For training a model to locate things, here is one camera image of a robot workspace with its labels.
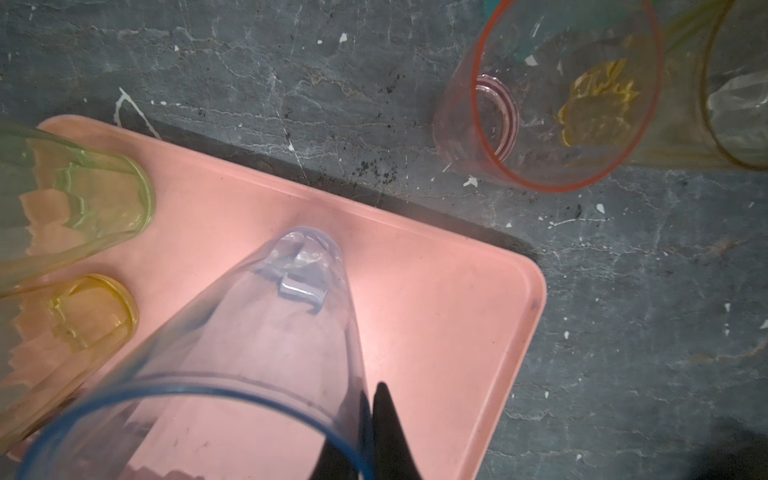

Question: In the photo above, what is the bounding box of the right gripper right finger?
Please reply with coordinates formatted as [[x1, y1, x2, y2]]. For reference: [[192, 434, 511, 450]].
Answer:
[[372, 382, 422, 480]]

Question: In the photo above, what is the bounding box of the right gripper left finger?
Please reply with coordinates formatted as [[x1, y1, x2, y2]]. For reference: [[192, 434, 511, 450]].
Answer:
[[309, 392, 374, 480]]

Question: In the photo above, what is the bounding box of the tall blue glass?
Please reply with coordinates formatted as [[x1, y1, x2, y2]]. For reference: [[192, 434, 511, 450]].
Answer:
[[17, 227, 368, 479]]

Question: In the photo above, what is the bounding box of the pink tray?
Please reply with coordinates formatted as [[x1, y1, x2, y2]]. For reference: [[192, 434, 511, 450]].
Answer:
[[41, 115, 547, 479]]

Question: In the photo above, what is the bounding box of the tall yellow glass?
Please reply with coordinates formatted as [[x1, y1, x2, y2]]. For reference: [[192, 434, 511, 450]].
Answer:
[[1, 274, 139, 454]]

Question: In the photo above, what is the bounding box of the tall green glass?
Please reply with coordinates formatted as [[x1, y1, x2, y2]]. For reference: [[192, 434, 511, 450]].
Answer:
[[1, 121, 155, 293]]

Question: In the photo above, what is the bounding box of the pink glass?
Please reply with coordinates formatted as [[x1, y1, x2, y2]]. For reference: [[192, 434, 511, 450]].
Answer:
[[433, 1, 663, 193]]

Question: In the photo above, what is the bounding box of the short yellow glass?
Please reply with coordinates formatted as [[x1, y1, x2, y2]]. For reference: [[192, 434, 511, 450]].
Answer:
[[557, 1, 767, 172]]

